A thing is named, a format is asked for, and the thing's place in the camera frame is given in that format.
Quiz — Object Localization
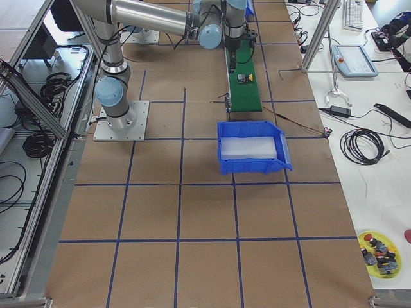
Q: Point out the black power adapter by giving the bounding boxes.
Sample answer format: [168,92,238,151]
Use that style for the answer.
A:
[329,105,351,118]

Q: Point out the yellow push button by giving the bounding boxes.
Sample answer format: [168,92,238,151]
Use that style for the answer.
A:
[237,73,254,84]

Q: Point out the blue bin with buttons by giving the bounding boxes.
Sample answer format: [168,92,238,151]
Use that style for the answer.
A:
[245,0,255,19]

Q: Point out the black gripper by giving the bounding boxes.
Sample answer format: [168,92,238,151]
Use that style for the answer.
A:
[225,28,257,63]

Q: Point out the white foam pad destination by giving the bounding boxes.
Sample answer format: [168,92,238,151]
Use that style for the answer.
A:
[220,137,277,160]

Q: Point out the empty blue bin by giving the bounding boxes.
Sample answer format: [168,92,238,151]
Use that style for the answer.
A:
[217,121,293,174]

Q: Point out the green conveyor belt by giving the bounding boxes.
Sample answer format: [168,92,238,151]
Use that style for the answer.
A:
[225,38,262,113]

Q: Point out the aluminium frame post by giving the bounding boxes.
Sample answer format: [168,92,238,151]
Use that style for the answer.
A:
[301,0,340,73]

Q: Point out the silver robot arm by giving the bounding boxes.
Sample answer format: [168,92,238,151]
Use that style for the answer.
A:
[73,1,263,139]

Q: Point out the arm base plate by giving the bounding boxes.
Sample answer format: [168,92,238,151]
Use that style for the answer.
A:
[120,26,160,45]
[93,101,150,142]

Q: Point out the white keyboard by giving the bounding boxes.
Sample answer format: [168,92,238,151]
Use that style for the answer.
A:
[342,0,363,31]

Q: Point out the yellow plate of buttons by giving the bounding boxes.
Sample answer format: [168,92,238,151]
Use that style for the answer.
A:
[357,230,402,279]

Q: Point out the teach pendant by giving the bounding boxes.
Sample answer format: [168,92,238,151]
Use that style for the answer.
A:
[331,45,379,78]

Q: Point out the red black conveyor wires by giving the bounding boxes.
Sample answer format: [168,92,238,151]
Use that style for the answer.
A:
[263,107,331,139]

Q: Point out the coiled black cable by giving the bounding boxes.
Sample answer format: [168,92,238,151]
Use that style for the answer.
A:
[339,128,391,166]

